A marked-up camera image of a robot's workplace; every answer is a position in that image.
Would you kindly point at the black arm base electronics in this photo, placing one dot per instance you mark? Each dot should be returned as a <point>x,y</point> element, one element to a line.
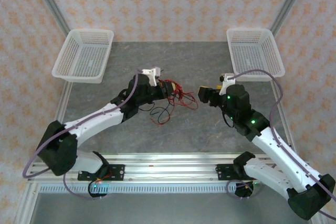
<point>242,192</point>
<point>98,192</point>

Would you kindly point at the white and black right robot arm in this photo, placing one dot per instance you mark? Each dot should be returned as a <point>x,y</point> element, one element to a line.
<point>278,158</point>

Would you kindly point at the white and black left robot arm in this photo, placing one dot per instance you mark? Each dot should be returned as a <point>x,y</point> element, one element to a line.
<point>92,127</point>

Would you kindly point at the white perforated plastic basket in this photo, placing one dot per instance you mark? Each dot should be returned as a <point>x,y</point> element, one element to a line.
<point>278,58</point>
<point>78,78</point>

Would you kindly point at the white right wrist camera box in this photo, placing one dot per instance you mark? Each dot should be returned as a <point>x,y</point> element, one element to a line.
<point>226,82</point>

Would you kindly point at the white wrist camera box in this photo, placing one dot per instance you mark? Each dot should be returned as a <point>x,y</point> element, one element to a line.
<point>151,73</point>
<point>226,82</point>

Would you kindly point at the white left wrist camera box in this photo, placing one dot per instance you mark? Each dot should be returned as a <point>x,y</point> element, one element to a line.
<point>151,73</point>

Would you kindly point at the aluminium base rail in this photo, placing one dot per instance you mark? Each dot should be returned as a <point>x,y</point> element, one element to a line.
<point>170,169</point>

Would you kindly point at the aluminium frame profile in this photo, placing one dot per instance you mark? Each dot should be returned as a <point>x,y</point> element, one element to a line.
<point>26,205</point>
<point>50,3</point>
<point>290,3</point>

